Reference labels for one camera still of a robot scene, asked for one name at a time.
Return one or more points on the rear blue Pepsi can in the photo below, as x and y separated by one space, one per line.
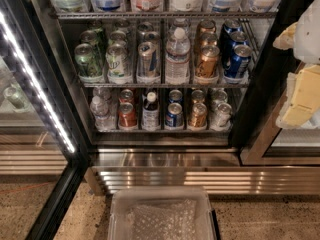
175 96

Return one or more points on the upper wire shelf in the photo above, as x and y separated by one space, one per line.
158 15

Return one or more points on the front green soda can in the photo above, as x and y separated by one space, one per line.
87 61

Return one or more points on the clear plastic bin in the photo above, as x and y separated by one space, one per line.
124 200

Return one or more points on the red soda can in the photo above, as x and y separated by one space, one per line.
126 96
127 115

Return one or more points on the front blue Pepsi can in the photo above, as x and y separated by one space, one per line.
174 115

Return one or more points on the gold can shelf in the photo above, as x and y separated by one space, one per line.
206 38
207 61

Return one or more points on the blue can shelf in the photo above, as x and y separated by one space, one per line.
238 61
230 41

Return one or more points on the blue pepsi can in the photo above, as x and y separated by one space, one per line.
174 115
175 96

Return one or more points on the middle wire shelf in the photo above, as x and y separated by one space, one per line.
164 85

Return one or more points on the front silver blue can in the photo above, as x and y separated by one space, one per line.
147 61

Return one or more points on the middle shelf water bottle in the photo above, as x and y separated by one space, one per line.
177 57

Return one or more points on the bubble wrap sheet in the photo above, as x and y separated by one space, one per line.
168 221

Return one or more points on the green soda can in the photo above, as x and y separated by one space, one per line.
91 37
87 61

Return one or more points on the dark drink bottle white cap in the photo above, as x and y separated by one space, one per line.
150 114

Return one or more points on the rear silver soda can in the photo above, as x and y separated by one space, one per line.
217 96

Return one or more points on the rear red soda can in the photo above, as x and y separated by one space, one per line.
126 96

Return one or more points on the front red soda can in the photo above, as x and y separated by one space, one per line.
127 115

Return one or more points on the front silver soda can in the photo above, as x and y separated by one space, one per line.
221 115

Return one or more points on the steel fridge base grille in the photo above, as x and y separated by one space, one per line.
219 172

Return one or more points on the wire shelf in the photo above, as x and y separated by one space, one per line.
164 85
158 15

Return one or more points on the clear water bottle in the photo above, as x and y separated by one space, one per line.
107 95
101 113

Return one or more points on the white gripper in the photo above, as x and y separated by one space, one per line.
309 37

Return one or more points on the front 7UP can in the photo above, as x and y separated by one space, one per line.
118 61

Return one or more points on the front gold can middle shelf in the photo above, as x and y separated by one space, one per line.
207 61

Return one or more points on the rear gold soda can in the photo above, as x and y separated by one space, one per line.
197 96

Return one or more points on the front blue can middle shelf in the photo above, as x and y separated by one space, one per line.
238 61

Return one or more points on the white LED light strip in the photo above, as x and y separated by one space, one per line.
9 36

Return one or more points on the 7up can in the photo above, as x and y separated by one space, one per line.
117 37
118 61

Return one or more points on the glass fridge door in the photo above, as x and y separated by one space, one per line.
39 176

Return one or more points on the silver soda can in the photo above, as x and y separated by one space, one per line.
217 96
221 115

